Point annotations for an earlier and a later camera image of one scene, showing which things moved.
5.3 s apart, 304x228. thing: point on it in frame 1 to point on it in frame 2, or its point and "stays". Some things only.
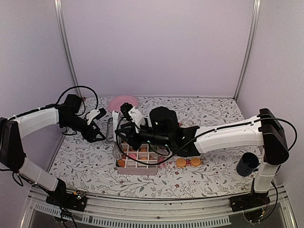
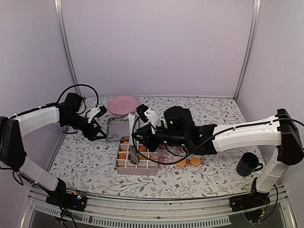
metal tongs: x=115 y=116 to x=133 y=154
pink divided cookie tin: x=139 y=162 stays
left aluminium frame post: x=58 y=5 stays
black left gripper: x=90 y=137 stays
